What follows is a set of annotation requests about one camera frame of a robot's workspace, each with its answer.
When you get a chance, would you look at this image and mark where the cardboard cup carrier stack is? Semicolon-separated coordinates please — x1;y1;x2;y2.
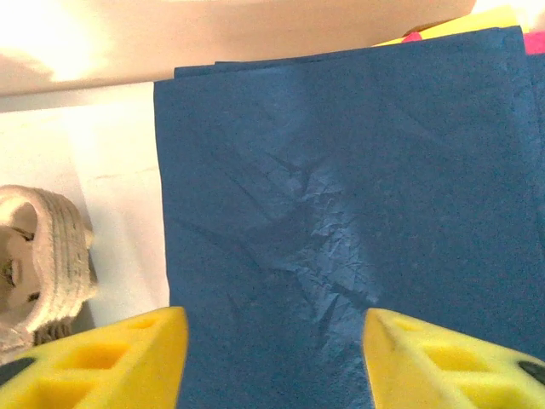
0;184;99;354

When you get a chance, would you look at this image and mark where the pink paper napkin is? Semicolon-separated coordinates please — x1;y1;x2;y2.
402;30;545;56

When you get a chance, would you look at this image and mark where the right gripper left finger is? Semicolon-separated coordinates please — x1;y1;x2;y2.
0;307;190;409

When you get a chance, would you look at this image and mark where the blue paper napkin stack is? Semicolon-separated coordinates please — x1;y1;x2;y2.
152;25;545;409

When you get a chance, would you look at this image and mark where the yellow paper napkin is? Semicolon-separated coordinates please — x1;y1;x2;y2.
372;4;519;47

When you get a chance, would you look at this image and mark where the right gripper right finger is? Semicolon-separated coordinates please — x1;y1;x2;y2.
362;308;545;409

